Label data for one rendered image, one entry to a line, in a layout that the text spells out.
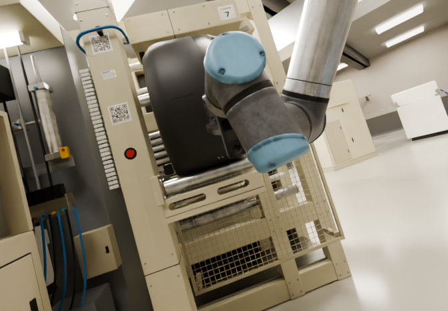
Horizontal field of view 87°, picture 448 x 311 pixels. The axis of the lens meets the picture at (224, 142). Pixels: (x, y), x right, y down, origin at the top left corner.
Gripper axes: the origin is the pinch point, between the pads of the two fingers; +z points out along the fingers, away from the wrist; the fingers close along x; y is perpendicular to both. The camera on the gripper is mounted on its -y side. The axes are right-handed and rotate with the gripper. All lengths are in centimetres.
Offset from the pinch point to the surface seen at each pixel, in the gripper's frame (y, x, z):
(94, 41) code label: 54, 34, 18
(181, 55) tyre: 30.1, 4.3, 3.5
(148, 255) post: -29, 35, 29
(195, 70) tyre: 22.7, 1.4, 2.0
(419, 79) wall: 188, -1023, 795
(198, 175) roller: -8.1, 9.7, 18.3
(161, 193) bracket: -10.5, 23.1, 14.8
